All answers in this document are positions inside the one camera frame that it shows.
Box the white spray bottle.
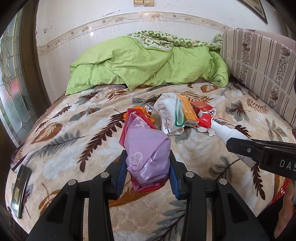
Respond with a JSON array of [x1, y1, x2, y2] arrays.
[[211, 118, 255, 168]]

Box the red white torn carton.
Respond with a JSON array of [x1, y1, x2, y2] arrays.
[[195, 113, 228, 137]]

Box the red cigarette pack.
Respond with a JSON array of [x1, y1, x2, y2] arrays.
[[190, 101, 216, 118]]

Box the orange cardboard box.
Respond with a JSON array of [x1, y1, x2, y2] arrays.
[[177, 95, 199, 128]]

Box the white medicine box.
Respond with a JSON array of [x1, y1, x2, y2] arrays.
[[161, 116, 184, 136]]

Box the purple plastic bag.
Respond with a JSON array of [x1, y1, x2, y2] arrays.
[[119, 112, 171, 192]]

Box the white sock green trim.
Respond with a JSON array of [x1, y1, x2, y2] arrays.
[[154, 92, 185, 127]]

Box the orange snack wrapper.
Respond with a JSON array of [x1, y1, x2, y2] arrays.
[[123, 105, 154, 125]]

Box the person's hand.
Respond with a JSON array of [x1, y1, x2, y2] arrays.
[[274, 180, 295, 238]]

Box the red plastic mesh basket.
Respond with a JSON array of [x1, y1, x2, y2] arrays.
[[270, 175, 290, 204]]

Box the black smartphone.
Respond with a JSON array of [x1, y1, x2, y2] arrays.
[[11, 165, 32, 219]]

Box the striped floral cushion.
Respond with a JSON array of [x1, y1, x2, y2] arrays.
[[220, 29, 295, 128]]

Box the leaf pattern blanket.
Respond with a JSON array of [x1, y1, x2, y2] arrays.
[[4, 81, 296, 241]]

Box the green quilt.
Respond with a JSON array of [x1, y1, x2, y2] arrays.
[[66, 30, 230, 95]]

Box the framed picture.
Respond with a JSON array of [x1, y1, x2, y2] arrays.
[[239, 0, 268, 24]]

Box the beige wall switch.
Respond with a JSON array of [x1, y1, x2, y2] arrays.
[[133, 0, 154, 6]]

